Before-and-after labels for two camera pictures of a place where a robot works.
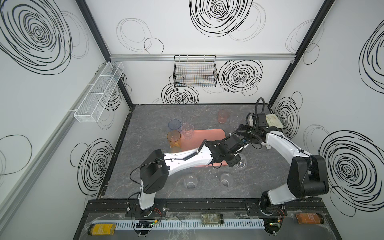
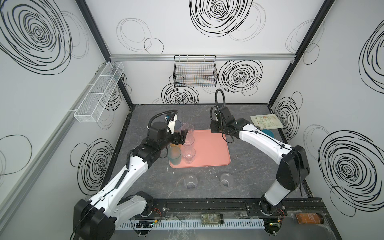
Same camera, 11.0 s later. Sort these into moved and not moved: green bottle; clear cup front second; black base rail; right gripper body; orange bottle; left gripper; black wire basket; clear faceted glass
Moved: left gripper; right gripper body
Not moved: black wire basket; black base rail; green bottle; orange bottle; clear cup front second; clear faceted glass
